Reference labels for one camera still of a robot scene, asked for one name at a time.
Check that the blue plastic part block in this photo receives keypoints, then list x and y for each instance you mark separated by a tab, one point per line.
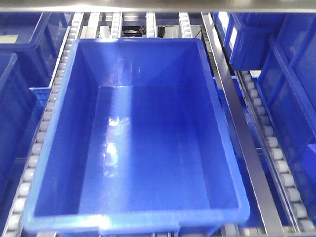
309	161

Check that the large blue target bin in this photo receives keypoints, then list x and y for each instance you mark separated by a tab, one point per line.
137	144

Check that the blue bin right rear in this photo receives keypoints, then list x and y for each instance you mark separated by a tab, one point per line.
245	37

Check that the blue bin right neighbour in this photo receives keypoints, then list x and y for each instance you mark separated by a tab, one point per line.
287	85

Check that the blue bin neighbour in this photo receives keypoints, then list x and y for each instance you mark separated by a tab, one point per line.
287	85
16	106

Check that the blue bin left neighbour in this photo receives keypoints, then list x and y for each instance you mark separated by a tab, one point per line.
16	106

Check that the blue bin rear left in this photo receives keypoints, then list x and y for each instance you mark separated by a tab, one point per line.
36	38

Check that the white roller track right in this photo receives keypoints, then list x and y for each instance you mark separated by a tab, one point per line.
280	170

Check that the white roller track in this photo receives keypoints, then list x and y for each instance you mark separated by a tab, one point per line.
13	225
280	170

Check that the white roller track left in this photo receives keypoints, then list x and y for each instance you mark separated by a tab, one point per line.
13	225

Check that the steel divider rail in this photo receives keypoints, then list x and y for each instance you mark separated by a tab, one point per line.
265	202

